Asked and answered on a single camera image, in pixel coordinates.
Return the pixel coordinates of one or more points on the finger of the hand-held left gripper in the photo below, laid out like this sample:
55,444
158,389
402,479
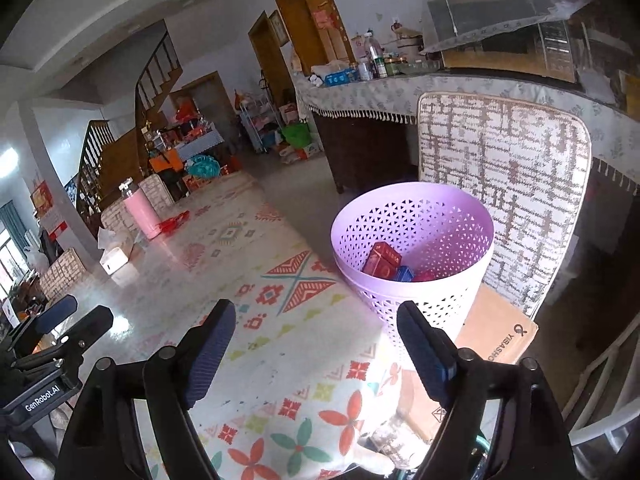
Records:
92,330
55,312

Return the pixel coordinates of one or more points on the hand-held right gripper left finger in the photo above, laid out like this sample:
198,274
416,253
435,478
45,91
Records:
210,355

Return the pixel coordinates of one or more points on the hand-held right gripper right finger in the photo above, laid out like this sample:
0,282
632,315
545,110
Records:
425,355

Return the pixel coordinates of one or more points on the small red box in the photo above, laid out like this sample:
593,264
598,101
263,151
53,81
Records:
381,260

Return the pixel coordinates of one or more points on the purple plastic basket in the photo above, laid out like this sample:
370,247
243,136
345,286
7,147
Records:
400,220

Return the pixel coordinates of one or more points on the patterned fabric chair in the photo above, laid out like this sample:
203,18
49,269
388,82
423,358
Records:
157,192
65,275

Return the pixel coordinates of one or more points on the white plastic bag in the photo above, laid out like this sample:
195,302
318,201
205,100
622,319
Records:
35,262

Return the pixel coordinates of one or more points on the white tissue pack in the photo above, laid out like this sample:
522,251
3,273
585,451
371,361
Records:
116,257

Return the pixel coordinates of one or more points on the brown cardboard box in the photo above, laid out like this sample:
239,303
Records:
500,330

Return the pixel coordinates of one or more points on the blue curtain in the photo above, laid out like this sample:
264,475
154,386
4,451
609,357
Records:
12,222

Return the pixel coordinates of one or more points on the pink thermos bottle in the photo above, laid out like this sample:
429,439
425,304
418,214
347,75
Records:
142,215

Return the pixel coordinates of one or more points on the crumpled red wrapper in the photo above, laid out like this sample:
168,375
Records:
174,221

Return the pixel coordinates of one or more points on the wooden staircase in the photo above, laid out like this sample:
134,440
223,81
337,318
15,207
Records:
115,155

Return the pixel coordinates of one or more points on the orange box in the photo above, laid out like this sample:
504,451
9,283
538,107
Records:
166,162

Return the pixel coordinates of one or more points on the teal bag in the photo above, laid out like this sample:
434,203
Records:
202,166

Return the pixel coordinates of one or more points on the white plastic chair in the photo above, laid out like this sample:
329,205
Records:
600,430

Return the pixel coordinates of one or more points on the patterned chair cushion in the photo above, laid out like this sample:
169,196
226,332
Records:
500,160

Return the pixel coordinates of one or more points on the dark wooden sideboard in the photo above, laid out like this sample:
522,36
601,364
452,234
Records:
360,150

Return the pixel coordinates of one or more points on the cluttered goods table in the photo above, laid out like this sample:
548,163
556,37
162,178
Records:
190,137

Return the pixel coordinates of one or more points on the white storage rack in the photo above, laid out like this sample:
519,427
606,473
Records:
257,125

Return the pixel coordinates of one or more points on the green bag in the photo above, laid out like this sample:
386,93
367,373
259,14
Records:
295,136

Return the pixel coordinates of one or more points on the patterned sideboard cloth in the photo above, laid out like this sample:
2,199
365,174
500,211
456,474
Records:
360,97

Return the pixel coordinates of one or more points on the blue packet box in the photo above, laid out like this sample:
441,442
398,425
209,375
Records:
336,78

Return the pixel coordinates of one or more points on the clear plastic bottle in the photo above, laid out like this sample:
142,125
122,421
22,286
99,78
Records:
372,57

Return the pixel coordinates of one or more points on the metal pot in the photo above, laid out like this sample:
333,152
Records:
407,40

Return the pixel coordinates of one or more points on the red wall calendar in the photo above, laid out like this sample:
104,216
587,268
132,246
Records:
47,205

